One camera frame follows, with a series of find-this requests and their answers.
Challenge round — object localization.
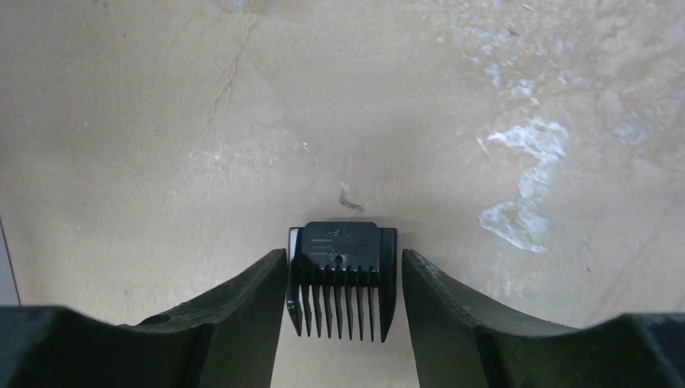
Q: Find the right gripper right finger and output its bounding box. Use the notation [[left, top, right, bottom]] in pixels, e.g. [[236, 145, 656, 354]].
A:
[[401, 250, 684, 387]]

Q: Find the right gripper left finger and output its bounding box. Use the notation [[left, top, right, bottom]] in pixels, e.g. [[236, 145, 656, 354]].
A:
[[1, 249, 288, 387]]

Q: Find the white hair clipper kit box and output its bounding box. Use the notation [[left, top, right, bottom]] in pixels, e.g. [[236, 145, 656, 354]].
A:
[[0, 226, 21, 306]]

